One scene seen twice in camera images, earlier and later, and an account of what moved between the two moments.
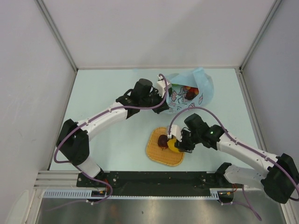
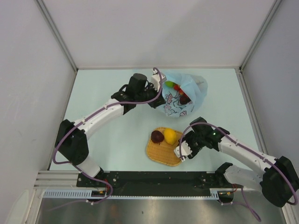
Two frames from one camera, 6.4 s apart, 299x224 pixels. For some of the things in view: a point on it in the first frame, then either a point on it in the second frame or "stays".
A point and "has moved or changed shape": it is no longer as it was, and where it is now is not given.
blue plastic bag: x=175 y=100 has moved or changed shape
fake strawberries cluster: x=194 y=90 → x=177 y=87
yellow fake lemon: x=171 y=143 has moved or changed shape
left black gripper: x=164 y=107 → x=156 y=94
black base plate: x=152 y=183 stays
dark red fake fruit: x=162 y=141 → x=157 y=136
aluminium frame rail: x=55 y=179 stays
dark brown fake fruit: x=189 y=95 → x=184 y=100
